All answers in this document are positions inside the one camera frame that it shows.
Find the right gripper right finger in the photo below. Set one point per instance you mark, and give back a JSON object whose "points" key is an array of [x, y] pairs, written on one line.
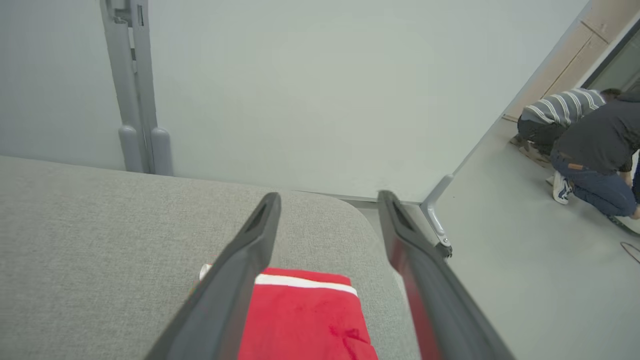
{"points": [[440, 300]]}

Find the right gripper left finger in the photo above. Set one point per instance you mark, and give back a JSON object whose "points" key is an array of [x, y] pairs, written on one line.
{"points": [[230, 285]]}

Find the red garment with white trim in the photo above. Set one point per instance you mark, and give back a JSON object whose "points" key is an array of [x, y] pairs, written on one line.
{"points": [[305, 320]]}

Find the metal partition foot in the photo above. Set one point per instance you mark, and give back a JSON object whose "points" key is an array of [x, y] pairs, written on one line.
{"points": [[435, 220]]}

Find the grey fabric sofa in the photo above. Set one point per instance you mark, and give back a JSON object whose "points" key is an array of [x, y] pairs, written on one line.
{"points": [[100, 260]]}

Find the person in dark shirt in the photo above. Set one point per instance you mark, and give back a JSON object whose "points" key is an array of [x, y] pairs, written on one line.
{"points": [[600, 145]]}

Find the person in striped shirt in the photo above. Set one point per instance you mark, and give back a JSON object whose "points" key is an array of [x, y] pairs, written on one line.
{"points": [[560, 110]]}

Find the wooden cabinet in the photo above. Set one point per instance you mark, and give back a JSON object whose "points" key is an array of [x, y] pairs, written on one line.
{"points": [[565, 60]]}

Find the grey partition base rail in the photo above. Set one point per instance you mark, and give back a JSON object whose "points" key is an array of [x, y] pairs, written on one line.
{"points": [[350, 196]]}

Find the grey partition post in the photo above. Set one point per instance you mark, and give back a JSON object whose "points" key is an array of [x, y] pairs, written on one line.
{"points": [[150, 100], [122, 75]]}

